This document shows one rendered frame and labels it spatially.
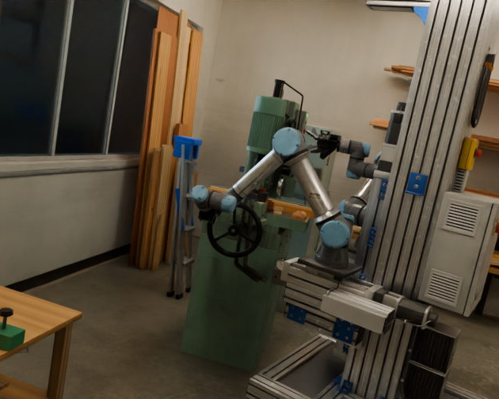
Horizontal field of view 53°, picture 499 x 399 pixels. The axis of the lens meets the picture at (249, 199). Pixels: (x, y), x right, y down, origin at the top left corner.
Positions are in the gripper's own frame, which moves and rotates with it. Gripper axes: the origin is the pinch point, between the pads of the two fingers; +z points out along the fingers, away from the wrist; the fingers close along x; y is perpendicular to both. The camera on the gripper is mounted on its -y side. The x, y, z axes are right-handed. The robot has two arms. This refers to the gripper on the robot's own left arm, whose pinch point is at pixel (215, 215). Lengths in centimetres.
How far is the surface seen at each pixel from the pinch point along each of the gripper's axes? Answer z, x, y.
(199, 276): 40.0, -9.2, 25.3
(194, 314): 50, -7, 45
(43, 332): -64, -24, 75
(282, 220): 21.3, 29.3, -13.0
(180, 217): 97, -54, -20
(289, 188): 42, 24, -40
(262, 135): 8, 7, -53
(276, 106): 1, 11, -68
